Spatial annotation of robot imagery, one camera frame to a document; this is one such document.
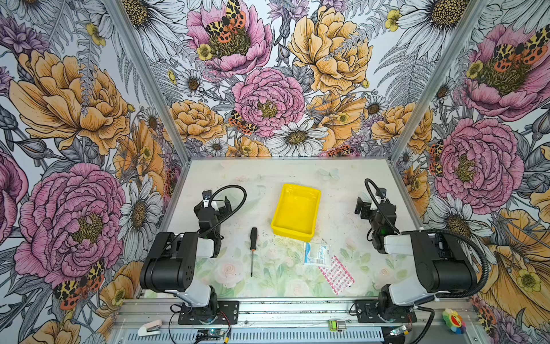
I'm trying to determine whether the black handled screwdriver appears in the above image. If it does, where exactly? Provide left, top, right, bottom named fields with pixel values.
left=250, top=226, right=258, bottom=277

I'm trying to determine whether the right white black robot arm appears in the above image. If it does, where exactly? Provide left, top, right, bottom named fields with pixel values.
left=355, top=179, right=490, bottom=323

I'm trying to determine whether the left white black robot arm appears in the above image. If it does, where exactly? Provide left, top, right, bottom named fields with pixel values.
left=140, top=184, right=247, bottom=325

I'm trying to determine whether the yellow plastic bin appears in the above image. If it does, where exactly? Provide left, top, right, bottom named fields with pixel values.
left=271, top=183, right=322, bottom=242

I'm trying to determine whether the white blue packet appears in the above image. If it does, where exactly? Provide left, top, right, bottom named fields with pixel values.
left=303, top=242, right=331, bottom=267

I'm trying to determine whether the pink patterned sachet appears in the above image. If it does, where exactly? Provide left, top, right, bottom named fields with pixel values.
left=319, top=256, right=355, bottom=295

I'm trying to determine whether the right circuit board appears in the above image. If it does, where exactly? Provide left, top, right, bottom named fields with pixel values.
left=388, top=325, right=409, bottom=336

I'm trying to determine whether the circuit board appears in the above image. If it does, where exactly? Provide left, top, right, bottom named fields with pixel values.
left=193, top=328, right=231, bottom=344
left=388, top=325, right=409, bottom=336

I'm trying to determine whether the left circuit board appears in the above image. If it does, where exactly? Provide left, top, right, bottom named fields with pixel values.
left=193, top=328, right=231, bottom=344

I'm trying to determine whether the small green lit module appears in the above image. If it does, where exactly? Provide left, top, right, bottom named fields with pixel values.
left=328, top=320, right=347, bottom=332

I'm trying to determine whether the white pink stapler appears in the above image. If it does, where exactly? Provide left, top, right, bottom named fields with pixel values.
left=138, top=320, right=163, bottom=337

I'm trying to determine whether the colourful round toy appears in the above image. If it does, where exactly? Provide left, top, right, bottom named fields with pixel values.
left=442, top=308, right=466, bottom=334

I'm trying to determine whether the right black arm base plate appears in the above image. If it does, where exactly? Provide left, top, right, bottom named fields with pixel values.
left=349, top=299, right=417, bottom=323

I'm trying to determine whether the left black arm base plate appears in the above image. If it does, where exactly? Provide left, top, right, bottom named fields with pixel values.
left=178, top=301, right=240, bottom=325

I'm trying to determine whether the aluminium front rail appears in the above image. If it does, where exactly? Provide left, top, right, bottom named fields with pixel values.
left=108, top=298, right=490, bottom=343

